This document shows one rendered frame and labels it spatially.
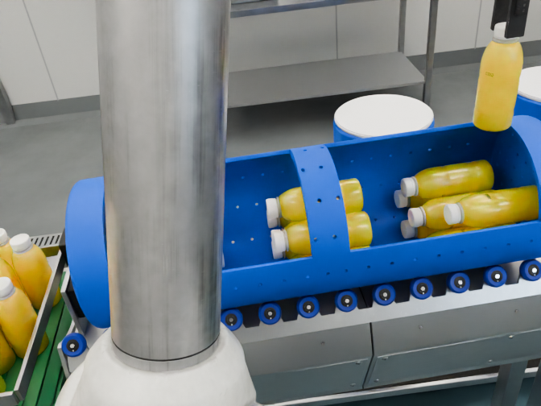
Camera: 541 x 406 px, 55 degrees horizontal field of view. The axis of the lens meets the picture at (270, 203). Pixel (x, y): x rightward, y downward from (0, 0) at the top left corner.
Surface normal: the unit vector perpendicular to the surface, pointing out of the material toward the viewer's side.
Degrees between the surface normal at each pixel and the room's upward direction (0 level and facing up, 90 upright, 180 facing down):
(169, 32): 78
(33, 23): 90
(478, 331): 71
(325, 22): 90
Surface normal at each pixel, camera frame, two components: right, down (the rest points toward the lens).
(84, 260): 0.06, 0.04
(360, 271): 0.14, 0.67
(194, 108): 0.57, 0.30
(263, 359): 0.09, 0.26
